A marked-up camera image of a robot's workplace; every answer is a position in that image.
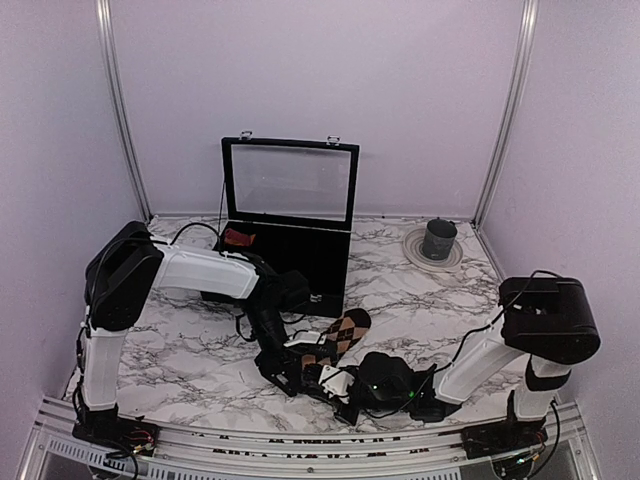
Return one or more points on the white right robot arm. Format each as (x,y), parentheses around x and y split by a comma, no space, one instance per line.
(544,317)

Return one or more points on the black display case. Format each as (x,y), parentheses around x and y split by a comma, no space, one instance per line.
(298,198)

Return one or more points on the left aluminium corner post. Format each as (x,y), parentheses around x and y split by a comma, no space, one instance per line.
(110,59)

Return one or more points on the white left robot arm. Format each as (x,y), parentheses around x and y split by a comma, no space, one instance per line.
(118,282)

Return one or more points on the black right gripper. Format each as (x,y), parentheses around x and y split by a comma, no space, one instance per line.
(342,412)

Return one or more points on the beige ceramic plate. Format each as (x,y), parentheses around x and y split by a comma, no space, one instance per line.
(412,249)

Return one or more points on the right aluminium corner post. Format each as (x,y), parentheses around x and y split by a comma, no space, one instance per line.
(517,85)

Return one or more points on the dark grey ceramic mug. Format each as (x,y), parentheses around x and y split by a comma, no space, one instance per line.
(439,238)

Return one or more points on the aluminium corner post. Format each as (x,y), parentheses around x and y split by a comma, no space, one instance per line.
(110,59)
(517,85)

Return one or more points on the brown argyle sock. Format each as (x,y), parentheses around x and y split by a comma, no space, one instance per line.
(343,334)

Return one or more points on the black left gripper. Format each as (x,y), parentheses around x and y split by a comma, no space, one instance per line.
(272,362)

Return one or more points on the maroon striped sock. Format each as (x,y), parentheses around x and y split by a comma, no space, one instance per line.
(235,238)

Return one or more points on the aluminium front rail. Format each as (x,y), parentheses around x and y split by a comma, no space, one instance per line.
(185,452)

